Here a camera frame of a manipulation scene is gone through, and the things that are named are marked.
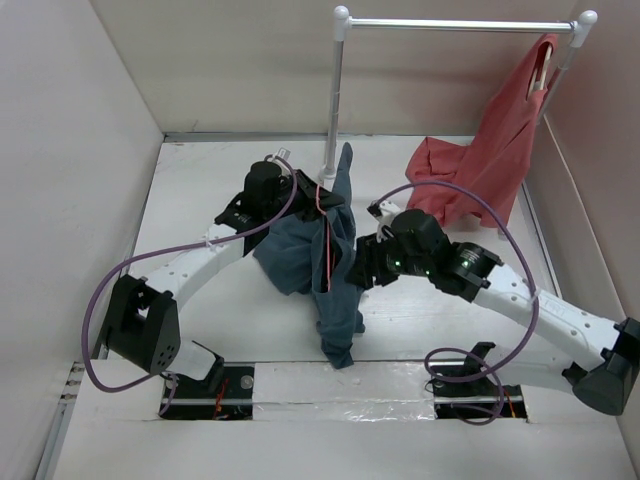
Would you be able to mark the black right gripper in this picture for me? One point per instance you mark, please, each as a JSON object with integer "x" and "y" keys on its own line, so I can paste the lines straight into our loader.
{"x": 368, "y": 260}

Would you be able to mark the wooden hanger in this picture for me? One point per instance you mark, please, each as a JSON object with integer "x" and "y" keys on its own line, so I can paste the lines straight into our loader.
{"x": 540, "y": 71}

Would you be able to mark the white clothes rack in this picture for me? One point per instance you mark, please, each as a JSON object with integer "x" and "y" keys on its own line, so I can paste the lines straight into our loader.
{"x": 343, "y": 21}

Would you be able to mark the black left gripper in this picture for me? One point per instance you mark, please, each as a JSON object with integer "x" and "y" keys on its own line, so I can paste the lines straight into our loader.
{"x": 307, "y": 190}

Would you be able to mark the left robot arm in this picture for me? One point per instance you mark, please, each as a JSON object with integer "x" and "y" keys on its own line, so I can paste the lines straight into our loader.
{"x": 142, "y": 320}

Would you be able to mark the pink wire hanger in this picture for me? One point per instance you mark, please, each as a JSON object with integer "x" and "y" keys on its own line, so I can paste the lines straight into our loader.
{"x": 329, "y": 256}

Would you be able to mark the blue t shirt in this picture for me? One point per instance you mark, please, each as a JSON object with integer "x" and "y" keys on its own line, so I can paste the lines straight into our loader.
{"x": 313, "y": 259}

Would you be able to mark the red t shirt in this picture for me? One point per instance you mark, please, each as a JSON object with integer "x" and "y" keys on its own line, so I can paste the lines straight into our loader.
{"x": 494, "y": 165}

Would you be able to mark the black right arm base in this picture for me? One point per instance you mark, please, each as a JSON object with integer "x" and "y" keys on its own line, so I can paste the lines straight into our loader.
{"x": 478, "y": 402}

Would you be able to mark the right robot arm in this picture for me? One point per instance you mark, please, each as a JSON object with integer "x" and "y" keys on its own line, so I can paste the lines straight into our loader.
{"x": 595, "y": 359}

